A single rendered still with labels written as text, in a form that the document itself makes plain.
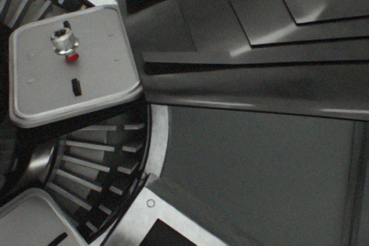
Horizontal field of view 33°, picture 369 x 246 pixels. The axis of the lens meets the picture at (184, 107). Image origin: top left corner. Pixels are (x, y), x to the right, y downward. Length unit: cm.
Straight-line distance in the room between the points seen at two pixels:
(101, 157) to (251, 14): 16
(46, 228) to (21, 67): 9
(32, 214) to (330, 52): 18
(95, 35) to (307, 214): 125
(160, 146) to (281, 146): 87
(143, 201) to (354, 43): 18
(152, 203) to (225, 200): 105
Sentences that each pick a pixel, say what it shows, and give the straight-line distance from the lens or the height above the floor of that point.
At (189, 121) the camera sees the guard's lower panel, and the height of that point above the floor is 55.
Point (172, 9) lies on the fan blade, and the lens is 33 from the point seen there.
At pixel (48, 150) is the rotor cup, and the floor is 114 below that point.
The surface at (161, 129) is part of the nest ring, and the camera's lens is 49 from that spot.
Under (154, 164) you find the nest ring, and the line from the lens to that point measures 50.
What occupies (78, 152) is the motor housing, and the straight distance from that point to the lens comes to 42.
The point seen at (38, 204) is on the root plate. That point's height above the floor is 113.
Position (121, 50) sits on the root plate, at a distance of 32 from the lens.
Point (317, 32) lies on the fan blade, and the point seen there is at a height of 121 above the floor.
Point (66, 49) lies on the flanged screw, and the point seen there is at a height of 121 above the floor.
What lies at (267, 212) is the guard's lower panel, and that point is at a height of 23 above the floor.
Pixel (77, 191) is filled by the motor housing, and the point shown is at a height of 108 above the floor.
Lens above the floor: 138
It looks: 40 degrees down
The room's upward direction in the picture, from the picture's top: 7 degrees counter-clockwise
